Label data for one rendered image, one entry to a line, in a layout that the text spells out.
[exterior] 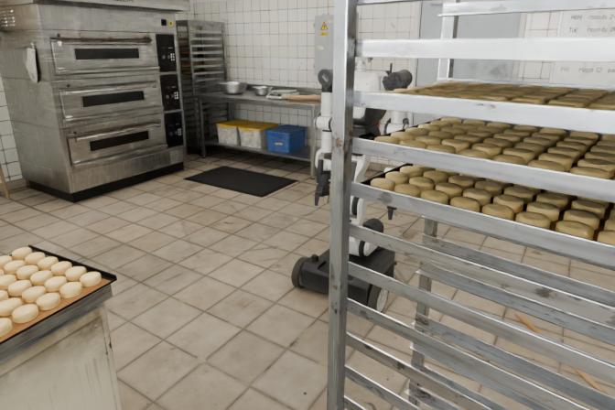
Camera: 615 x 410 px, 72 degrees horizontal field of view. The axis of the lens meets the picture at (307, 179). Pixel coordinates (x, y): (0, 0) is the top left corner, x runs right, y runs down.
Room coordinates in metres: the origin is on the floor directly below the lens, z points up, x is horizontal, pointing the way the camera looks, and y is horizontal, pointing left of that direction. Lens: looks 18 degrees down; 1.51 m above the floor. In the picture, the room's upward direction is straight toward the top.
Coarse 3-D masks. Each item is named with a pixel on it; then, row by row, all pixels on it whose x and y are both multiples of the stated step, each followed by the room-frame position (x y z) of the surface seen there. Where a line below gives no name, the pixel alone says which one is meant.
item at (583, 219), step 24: (408, 168) 0.92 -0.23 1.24; (432, 168) 0.94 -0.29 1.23; (408, 192) 0.76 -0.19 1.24; (432, 192) 0.75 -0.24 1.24; (456, 192) 0.77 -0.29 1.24; (480, 192) 0.75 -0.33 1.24; (504, 192) 0.77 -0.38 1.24; (528, 192) 0.75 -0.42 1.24; (552, 192) 0.77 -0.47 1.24; (504, 216) 0.65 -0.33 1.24; (528, 216) 0.64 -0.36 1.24; (552, 216) 0.66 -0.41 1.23; (576, 216) 0.64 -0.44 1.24; (600, 216) 0.67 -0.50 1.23; (600, 240) 0.56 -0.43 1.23
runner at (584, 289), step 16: (432, 240) 1.12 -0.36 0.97; (464, 256) 1.05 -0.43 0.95; (480, 256) 1.03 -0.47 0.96; (496, 256) 1.00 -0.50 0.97; (512, 272) 0.97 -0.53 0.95; (528, 272) 0.95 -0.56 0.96; (544, 272) 0.93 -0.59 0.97; (560, 288) 0.89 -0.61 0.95; (576, 288) 0.88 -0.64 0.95; (592, 288) 0.86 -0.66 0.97; (608, 304) 0.83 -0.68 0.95
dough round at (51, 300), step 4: (44, 296) 0.90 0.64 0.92; (48, 296) 0.90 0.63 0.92; (52, 296) 0.90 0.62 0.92; (56, 296) 0.90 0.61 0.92; (40, 300) 0.88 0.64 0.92; (44, 300) 0.88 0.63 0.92; (48, 300) 0.88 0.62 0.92; (52, 300) 0.88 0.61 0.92; (56, 300) 0.88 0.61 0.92; (60, 300) 0.90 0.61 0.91; (40, 304) 0.87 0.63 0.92; (44, 304) 0.87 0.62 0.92; (48, 304) 0.87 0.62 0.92; (52, 304) 0.88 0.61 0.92; (56, 304) 0.88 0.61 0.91; (40, 308) 0.87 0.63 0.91; (44, 308) 0.87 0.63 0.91; (48, 308) 0.87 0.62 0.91
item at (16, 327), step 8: (16, 280) 1.00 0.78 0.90; (104, 280) 1.00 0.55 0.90; (88, 288) 0.96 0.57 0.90; (96, 288) 0.96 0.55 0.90; (8, 296) 0.93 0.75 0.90; (80, 296) 0.93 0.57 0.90; (24, 304) 0.89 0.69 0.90; (64, 304) 0.89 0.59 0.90; (40, 312) 0.86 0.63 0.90; (48, 312) 0.86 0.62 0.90; (32, 320) 0.83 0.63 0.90; (16, 328) 0.80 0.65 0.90; (24, 328) 0.80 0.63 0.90; (8, 336) 0.78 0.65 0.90
